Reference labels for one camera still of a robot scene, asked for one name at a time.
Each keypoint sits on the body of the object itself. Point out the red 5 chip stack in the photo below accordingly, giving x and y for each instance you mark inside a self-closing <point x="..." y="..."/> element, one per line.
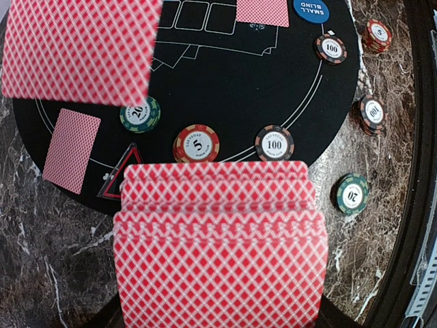
<point x="376" y="36"/>

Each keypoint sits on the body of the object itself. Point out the blue small blind button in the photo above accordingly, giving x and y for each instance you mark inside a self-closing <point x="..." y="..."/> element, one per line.
<point x="313" y="11"/>

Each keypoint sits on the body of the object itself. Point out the round black poker mat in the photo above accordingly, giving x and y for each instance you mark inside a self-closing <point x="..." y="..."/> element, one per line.
<point x="233" y="77"/>

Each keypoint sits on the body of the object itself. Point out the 100 chips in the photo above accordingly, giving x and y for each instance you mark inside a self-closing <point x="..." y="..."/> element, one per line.
<point x="330" y="49"/>

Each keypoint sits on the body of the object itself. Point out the red back card deck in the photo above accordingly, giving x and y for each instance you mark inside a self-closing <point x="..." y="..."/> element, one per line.
<point x="219" y="245"/>

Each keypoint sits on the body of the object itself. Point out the green chips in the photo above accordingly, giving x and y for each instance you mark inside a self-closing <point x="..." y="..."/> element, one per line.
<point x="142" y="118"/>

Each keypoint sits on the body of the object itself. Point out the black orange 100 chip stack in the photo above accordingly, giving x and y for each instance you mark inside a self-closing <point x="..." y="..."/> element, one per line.
<point x="372" y="115"/>

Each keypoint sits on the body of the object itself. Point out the green chip stack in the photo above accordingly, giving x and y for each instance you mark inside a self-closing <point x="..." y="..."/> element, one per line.
<point x="352" y="194"/>

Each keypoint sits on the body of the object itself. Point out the red 5 chips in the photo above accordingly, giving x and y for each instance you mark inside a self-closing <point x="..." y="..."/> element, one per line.
<point x="196" y="143"/>

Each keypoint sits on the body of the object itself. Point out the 100 chips mat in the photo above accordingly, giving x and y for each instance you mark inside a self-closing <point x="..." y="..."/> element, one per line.
<point x="274" y="143"/>

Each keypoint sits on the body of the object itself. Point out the triangular all in marker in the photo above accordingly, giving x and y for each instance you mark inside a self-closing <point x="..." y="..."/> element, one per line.
<point x="111" y="187"/>

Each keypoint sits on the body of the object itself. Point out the white cable duct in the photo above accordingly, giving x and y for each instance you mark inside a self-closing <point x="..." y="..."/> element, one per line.
<point x="424" y="278"/>

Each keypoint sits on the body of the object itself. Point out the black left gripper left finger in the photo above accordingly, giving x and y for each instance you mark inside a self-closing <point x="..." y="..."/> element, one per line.
<point x="107" y="317"/>

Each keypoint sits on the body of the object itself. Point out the dealt card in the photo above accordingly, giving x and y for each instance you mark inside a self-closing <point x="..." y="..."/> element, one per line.
<point x="266" y="12"/>
<point x="70" y="148"/>

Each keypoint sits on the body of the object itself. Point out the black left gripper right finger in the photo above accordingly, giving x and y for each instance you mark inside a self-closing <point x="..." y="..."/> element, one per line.
<point x="330" y="316"/>

